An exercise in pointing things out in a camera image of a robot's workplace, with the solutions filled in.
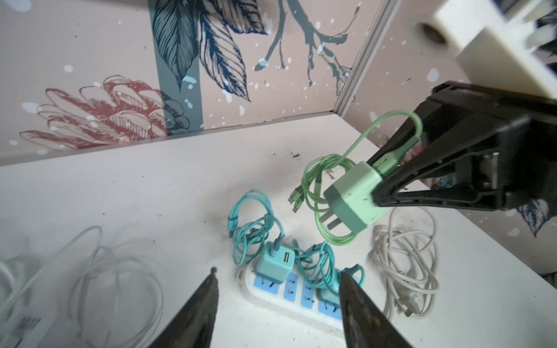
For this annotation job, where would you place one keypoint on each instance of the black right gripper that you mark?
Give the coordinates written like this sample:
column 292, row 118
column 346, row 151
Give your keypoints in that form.
column 497, row 150

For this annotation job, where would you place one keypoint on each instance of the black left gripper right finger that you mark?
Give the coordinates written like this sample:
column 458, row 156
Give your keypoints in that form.
column 363, row 323

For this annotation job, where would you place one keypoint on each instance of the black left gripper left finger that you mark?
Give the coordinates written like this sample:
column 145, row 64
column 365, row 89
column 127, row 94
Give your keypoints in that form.
column 193, row 325

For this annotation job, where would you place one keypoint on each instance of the green charger with cable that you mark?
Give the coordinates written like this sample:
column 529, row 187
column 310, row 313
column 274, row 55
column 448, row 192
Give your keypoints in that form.
column 339, row 190

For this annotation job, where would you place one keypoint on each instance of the white power strip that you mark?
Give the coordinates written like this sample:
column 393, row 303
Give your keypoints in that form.
column 295, row 298

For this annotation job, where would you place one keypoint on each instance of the teal charger with cable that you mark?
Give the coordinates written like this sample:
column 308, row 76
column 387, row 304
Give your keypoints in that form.
column 261, row 240

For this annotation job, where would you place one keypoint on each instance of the white charger with cable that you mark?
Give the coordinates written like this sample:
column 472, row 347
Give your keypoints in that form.
column 87, row 294

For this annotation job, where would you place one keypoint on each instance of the teal charger round plug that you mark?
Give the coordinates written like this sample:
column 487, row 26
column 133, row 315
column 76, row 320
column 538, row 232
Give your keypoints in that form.
column 317, row 266

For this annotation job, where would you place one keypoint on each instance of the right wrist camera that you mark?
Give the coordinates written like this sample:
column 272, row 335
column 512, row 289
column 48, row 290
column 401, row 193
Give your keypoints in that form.
column 495, row 48

